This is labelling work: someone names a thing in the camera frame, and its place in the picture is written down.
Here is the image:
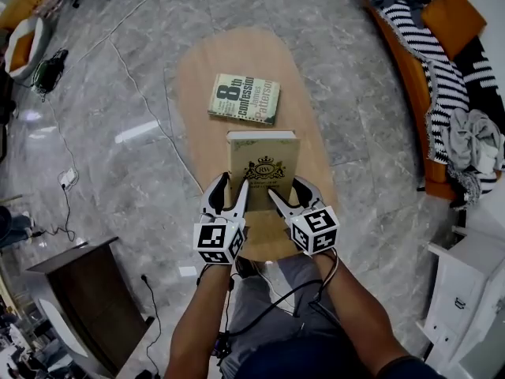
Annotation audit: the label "person's left forearm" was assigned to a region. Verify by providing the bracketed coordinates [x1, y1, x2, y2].
[163, 264, 238, 379]

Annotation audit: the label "person's grey trousers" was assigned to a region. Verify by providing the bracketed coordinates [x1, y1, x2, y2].
[219, 253, 358, 379]

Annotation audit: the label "white floor cable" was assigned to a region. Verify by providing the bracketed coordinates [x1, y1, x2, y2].
[74, 0, 207, 197]

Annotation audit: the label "black plug cable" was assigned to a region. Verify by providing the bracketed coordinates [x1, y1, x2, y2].
[140, 273, 163, 379]

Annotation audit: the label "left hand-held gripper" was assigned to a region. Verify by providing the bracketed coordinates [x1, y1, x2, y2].
[193, 171, 251, 266]

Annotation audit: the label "cream and green book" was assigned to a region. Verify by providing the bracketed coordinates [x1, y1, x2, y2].
[207, 73, 282, 126]

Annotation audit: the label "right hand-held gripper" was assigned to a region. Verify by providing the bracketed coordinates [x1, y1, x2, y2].
[267, 175, 341, 257]

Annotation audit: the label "oval wooden table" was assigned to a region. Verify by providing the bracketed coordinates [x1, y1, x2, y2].
[173, 27, 341, 262]

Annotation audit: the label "orange cushion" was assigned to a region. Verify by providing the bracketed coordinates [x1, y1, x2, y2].
[419, 0, 488, 62]

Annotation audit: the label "orange sofa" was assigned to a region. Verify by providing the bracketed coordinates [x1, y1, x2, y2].
[350, 0, 505, 201]

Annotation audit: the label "black floor cable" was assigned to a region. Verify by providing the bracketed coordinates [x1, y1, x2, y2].
[30, 182, 77, 243]

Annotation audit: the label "person's right forearm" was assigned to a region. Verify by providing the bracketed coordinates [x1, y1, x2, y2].
[313, 250, 420, 379]

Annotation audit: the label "light grey crumpled cloth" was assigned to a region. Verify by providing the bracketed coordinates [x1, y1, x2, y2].
[439, 107, 505, 174]

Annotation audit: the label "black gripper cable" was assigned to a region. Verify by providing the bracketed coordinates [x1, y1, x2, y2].
[196, 259, 240, 366]
[228, 246, 341, 337]

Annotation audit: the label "fuzzy grey cloth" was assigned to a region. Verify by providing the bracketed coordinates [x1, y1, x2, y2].
[447, 163, 483, 212]

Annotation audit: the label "person's dark blue shirt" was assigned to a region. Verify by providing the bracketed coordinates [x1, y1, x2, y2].
[235, 336, 449, 379]

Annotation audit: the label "white round pet bed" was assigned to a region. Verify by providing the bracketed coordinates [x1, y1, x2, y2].
[4, 15, 53, 81]

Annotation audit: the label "black and white striped blanket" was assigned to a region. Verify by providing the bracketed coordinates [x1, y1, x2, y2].
[350, 0, 505, 197]

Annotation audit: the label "green and black bag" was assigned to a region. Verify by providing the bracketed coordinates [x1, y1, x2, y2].
[30, 47, 69, 95]

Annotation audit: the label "dark brown wooden cabinet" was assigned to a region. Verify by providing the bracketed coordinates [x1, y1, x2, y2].
[25, 236, 155, 377]

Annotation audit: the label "tan crest-print book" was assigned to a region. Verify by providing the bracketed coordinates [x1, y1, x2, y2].
[226, 129, 301, 213]

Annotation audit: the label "white drawer cabinet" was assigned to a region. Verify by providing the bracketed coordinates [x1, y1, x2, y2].
[415, 225, 505, 379]

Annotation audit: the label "white power adapter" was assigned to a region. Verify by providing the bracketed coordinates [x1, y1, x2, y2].
[58, 167, 79, 189]

